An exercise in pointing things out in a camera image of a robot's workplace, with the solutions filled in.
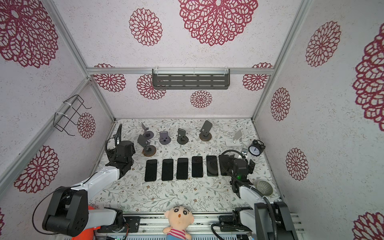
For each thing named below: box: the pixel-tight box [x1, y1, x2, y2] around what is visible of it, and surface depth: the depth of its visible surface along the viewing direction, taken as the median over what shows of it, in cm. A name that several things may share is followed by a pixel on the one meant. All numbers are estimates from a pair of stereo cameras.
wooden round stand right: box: [199, 120, 213, 142], surface depth 108 cm
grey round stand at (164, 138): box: [159, 131, 171, 145], surface depth 105 cm
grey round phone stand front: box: [141, 122, 154, 140], surface depth 111 cm
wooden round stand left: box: [142, 145, 157, 157], surface depth 102 cm
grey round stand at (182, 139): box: [177, 128, 189, 145], surface depth 105 cm
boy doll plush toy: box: [163, 205, 195, 240], surface depth 70 cm
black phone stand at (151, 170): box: [144, 159, 158, 182], surface depth 95 cm
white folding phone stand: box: [225, 128, 243, 147], surface depth 105 cm
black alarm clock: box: [248, 139, 266, 157], surface depth 97 cm
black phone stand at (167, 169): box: [161, 158, 174, 181], surface depth 94 cm
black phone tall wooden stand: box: [176, 157, 189, 180], surface depth 96 cm
